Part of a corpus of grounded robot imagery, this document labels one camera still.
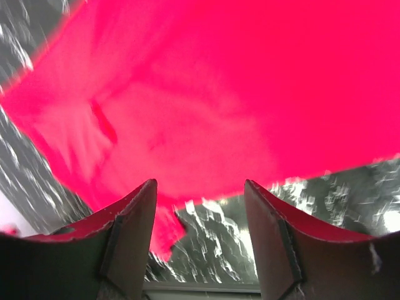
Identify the magenta t shirt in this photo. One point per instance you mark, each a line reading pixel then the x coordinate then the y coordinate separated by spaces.
pixel 202 95

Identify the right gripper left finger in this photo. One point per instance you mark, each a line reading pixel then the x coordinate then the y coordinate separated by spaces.
pixel 102 256

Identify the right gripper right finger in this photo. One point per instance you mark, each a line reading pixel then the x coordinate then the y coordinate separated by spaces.
pixel 301 257

